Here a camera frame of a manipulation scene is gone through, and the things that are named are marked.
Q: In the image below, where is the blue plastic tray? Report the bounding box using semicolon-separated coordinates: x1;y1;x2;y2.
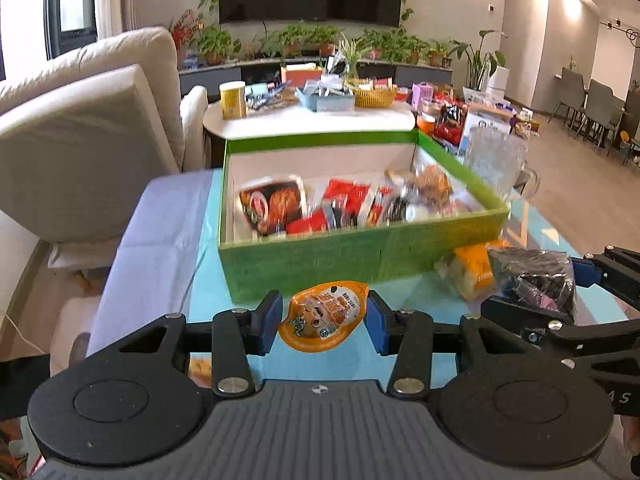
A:
295;88;355;113

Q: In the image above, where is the tall leafy floor plant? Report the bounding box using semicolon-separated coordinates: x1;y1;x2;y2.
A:
450;29;508;91

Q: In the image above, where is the woven yellow basket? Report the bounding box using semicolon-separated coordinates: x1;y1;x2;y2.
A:
345;79;397;108

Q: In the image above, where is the grey dining chair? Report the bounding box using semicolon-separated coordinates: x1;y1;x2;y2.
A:
549;67;587;127

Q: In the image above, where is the red flower decoration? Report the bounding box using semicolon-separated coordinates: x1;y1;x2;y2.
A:
168;9;204;70

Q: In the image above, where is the dark sausage snack packet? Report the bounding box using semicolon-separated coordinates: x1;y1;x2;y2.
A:
238;174;307;237

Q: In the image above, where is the orange egg shaped toy snack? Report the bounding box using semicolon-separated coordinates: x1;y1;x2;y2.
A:
278;281;369;353

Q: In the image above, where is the yellow canister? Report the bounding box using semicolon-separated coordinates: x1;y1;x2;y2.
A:
219;80;246;120

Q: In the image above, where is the green cardboard box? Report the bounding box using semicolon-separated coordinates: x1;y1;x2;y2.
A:
218;131;508;303

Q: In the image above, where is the clear glass mug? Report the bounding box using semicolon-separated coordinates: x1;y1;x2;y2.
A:
464;126;540;200

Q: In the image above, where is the black dried snack bag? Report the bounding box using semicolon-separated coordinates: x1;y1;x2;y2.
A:
488;247;576;316

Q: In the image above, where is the red instant noodle packet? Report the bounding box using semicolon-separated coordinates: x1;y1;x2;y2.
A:
286;179;395;235

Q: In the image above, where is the yellow cracker packet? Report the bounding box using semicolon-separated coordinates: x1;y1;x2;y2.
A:
435;240;510;302

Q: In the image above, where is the white round coffee table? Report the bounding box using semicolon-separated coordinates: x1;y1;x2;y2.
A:
203;102;416;140

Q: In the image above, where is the dark tv cabinet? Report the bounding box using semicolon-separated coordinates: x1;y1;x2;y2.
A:
179;56;452;96

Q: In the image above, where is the beige sofa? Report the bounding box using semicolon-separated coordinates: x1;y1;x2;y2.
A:
1;27;208;244

